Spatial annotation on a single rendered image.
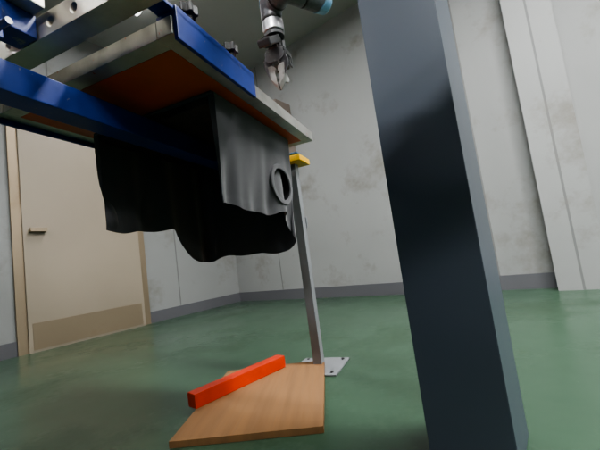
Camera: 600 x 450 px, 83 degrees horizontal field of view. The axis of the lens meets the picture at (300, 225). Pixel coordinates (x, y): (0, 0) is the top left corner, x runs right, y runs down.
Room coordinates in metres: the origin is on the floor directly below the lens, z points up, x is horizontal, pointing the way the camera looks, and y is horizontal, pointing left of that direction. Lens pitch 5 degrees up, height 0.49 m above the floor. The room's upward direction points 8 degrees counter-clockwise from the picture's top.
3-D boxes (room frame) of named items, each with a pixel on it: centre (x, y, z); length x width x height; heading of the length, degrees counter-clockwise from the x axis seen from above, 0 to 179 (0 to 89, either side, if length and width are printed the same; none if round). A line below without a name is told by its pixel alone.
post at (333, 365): (1.57, 0.00, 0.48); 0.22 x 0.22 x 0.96; 68
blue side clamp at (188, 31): (0.76, 0.15, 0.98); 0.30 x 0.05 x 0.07; 158
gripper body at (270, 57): (1.16, 0.00, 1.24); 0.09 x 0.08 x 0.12; 158
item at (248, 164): (1.07, 0.13, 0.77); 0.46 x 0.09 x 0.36; 158
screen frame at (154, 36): (1.09, 0.32, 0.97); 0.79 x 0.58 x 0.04; 158
